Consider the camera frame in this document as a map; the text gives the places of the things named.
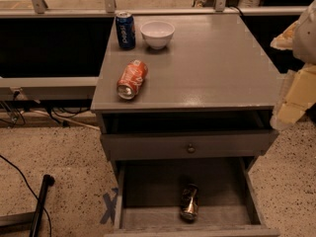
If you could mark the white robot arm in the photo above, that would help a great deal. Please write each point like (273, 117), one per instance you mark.
(300, 38)

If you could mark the orange can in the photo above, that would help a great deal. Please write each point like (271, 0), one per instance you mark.
(189, 202)

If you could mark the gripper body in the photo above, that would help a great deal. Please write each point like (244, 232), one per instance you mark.
(305, 39)

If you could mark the top drawer with knob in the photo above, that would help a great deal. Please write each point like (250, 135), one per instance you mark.
(184, 135)

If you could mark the white bowl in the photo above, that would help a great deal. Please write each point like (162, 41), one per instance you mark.
(157, 34)

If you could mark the black metal leg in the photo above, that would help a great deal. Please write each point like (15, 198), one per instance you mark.
(28, 220)

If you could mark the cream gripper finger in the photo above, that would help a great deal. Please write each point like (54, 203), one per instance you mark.
(284, 116)

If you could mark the open middle drawer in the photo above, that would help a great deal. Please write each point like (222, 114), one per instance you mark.
(210, 197)

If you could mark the grey wooden cabinet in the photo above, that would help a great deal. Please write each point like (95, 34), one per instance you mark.
(213, 63)

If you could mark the red Coca-Cola can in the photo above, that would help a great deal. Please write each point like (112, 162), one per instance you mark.
(131, 79)

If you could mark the blue Pepsi can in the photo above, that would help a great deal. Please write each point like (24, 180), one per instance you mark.
(125, 30)

